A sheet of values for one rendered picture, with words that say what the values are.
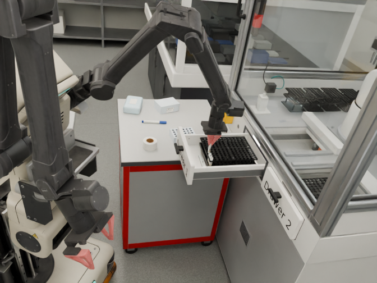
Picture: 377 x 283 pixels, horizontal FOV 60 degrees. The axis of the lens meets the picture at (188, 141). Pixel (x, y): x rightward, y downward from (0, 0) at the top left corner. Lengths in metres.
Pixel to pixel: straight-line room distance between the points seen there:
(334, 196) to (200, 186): 0.86
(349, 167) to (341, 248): 0.37
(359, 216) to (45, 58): 0.99
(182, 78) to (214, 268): 1.20
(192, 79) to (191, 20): 1.26
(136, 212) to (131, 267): 0.40
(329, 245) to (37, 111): 0.97
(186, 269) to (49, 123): 1.57
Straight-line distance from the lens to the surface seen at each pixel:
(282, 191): 1.30
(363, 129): 0.97
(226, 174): 1.41
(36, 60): 0.63
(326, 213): 1.13
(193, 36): 0.91
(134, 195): 1.73
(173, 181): 1.69
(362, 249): 1.35
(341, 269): 1.42
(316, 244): 1.19
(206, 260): 2.16
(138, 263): 2.11
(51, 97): 0.67
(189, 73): 2.15
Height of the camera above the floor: 1.74
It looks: 35 degrees down
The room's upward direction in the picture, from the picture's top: 8 degrees clockwise
